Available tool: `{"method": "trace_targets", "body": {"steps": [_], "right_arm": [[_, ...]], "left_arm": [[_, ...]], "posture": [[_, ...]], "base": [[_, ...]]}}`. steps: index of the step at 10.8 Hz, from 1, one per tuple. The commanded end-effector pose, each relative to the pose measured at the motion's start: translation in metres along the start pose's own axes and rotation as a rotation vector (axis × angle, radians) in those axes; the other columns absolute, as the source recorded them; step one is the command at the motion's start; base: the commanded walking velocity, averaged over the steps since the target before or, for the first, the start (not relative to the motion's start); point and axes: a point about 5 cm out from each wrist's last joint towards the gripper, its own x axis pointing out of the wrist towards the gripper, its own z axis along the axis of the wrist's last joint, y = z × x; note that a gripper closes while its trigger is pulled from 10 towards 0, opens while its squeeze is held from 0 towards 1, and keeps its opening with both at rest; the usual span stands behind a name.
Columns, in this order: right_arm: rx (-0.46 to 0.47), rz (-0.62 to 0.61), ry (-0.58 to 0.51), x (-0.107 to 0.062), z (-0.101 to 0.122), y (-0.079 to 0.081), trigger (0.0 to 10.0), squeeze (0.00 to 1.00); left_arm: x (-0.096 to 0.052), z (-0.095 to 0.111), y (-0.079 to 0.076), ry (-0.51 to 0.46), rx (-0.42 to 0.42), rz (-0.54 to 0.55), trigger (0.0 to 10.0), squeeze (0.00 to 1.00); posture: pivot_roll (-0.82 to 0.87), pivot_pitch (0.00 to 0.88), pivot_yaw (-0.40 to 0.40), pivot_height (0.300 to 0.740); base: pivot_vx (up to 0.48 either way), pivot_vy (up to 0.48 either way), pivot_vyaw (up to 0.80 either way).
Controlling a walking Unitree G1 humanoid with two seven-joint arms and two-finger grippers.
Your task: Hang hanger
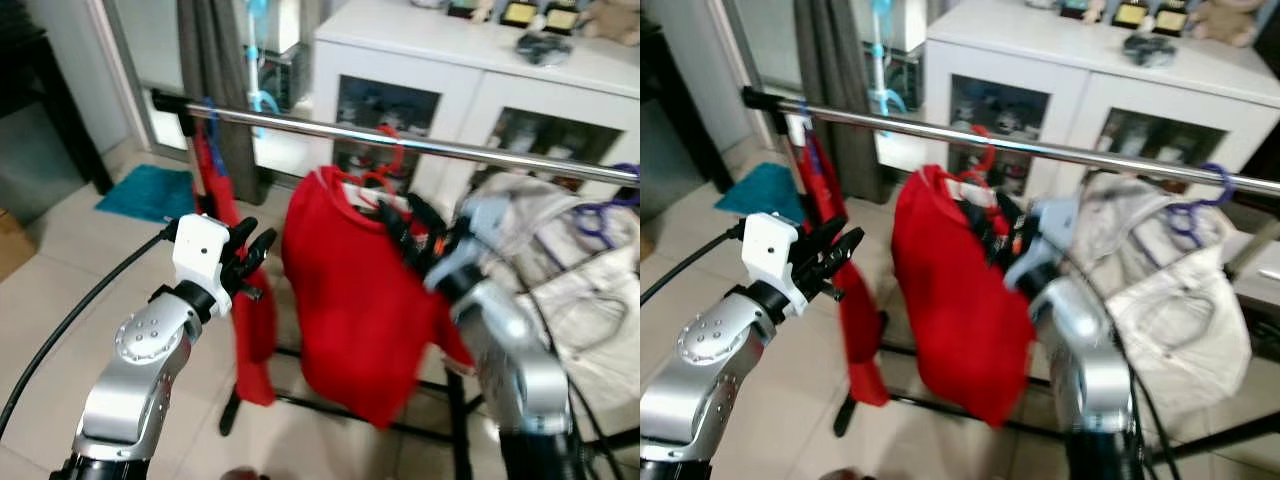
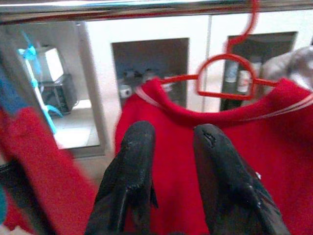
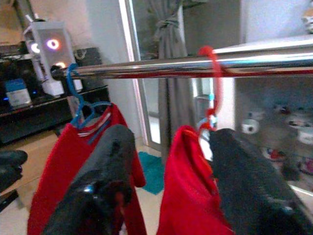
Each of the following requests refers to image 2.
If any chrome clothes rail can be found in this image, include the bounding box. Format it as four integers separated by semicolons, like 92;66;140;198
0;0;313;25

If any white mug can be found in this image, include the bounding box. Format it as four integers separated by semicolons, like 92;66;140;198
119;84;133;98

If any red plastic hanger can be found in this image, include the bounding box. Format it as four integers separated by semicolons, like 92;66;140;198
156;0;281;101

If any white box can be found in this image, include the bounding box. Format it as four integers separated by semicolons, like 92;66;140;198
40;47;66;83

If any red shirt with white stripes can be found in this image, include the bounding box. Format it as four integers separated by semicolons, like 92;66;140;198
114;77;313;235

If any dark metal stand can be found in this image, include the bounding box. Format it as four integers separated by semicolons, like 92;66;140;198
40;73;79;115

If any grey garment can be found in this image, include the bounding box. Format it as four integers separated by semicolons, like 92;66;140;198
263;46;313;90

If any light blue mop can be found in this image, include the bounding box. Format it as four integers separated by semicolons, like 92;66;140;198
17;31;64;135

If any red shirt with white print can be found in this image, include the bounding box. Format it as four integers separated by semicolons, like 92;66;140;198
0;105;98;235

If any white glass-door cabinet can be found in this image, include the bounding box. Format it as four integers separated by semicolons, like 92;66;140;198
78;9;313;157

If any white cup with blue print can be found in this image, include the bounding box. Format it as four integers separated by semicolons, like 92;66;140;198
226;62;239;83

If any white cup with red print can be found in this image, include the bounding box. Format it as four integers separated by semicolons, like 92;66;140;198
238;70;253;93

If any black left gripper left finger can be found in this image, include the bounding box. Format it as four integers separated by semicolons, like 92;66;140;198
84;120;158;235

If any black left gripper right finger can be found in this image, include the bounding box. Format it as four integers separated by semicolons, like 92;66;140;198
193;123;291;235

